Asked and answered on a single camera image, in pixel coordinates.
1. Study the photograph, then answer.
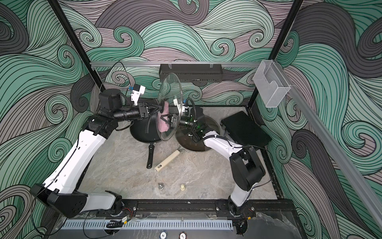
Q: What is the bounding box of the aluminium rail back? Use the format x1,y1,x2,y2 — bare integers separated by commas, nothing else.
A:
90,61,261,68

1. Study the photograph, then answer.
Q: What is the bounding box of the aluminium rail right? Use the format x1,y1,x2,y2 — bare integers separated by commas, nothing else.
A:
274,62,382,228

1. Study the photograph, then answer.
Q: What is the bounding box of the brown wok with wooden handle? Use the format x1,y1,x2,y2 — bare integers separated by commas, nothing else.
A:
155,116,220,172

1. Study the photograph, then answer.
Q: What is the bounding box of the black frying pan with lid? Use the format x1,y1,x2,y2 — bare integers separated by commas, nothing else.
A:
130,116,161,169

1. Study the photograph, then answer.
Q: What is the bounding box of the pink cloth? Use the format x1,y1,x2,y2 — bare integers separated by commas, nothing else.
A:
157,101,171,133

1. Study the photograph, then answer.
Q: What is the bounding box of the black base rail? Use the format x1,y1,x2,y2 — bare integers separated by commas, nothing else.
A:
56,198,296,218

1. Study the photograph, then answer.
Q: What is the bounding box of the black frame post right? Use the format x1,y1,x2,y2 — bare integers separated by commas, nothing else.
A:
248,1,303,108

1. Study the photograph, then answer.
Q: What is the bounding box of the aluminium rail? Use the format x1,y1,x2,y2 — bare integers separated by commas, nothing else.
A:
274,62,382,228
90,61,261,68

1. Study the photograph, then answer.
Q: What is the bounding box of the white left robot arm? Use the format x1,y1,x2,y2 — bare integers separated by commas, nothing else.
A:
30,89,162,218

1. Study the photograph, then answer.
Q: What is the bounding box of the glass frying pan lid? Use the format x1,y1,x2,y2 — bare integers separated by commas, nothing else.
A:
157,73,183,141

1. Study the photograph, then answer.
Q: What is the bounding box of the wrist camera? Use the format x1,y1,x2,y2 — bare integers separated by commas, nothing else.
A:
129,84,146,106
173,99,189,116

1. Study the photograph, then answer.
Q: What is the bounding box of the black frame post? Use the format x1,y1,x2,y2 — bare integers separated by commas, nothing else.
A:
248,1,303,108
47,0,115,110

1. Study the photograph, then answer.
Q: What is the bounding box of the black ribbed carrying case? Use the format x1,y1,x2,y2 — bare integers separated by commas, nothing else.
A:
220,111,272,149

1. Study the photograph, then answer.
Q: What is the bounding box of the black wall shelf tray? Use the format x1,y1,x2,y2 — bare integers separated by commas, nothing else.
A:
159,64,223,82

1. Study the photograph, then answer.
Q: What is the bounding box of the white slotted cable duct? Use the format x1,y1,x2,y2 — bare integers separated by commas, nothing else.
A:
62,220,233,231

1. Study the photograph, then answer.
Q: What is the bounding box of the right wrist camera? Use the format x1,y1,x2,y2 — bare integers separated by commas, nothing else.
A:
173,99,189,116

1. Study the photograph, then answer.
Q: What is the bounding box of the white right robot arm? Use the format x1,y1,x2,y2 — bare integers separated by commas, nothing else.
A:
157,107,265,217

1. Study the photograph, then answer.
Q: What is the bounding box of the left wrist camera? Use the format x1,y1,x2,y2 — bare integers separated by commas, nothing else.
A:
129,84,146,106

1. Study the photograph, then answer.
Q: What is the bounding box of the clear plastic wall bin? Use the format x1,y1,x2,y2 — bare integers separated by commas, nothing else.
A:
253,60,290,108

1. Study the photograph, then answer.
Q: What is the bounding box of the glass pot lid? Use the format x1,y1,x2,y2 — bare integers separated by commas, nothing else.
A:
175,116,220,152

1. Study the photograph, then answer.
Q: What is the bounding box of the black frame post left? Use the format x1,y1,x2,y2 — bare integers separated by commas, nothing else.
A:
47,0,115,110

